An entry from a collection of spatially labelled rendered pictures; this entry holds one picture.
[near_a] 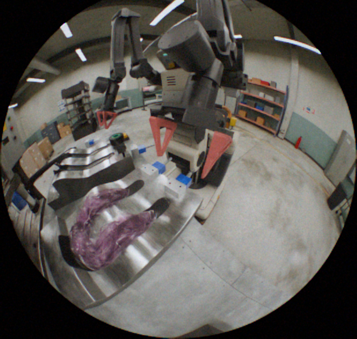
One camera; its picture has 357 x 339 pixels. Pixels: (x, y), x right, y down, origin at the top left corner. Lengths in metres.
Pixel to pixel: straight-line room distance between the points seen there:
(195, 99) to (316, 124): 5.36
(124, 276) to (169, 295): 0.13
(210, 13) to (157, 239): 0.47
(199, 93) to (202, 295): 0.43
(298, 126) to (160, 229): 5.30
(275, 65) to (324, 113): 2.68
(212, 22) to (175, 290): 0.57
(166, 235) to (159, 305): 0.22
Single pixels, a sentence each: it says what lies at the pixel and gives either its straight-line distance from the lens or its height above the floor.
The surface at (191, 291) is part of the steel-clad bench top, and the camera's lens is 0.34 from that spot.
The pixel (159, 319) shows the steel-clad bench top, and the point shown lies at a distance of 0.39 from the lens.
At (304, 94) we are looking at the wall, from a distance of 5.39.
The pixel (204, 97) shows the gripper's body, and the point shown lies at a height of 1.11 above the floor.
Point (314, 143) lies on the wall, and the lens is 5.51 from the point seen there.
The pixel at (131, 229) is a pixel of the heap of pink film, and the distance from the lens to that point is 0.23.
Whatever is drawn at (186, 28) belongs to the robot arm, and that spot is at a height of 1.20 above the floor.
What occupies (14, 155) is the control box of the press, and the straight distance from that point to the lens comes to 1.08.
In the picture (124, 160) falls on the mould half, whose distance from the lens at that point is 0.43.
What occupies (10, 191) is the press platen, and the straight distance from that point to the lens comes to 0.83.
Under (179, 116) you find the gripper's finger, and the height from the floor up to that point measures 1.06.
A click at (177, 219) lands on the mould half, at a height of 0.86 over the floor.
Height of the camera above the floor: 1.12
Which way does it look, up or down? 39 degrees down
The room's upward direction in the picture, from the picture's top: straight up
